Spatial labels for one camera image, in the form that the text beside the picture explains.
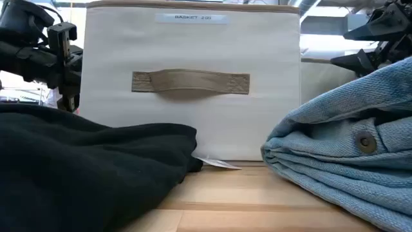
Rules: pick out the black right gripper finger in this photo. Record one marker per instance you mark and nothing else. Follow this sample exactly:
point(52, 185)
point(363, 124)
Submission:
point(360, 61)
point(383, 27)

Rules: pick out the light blue denim jeans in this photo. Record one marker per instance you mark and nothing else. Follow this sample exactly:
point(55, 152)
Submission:
point(338, 174)

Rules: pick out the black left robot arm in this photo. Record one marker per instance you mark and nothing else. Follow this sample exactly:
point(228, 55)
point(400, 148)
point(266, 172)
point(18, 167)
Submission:
point(22, 54)

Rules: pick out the black garment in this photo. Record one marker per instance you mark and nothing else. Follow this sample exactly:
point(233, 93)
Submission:
point(80, 167)

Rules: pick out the white fabric basket labelled 200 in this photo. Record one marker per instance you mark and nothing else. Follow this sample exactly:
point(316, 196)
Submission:
point(193, 122)

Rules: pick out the white paper tag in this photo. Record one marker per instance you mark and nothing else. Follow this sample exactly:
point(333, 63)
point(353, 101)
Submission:
point(219, 163)

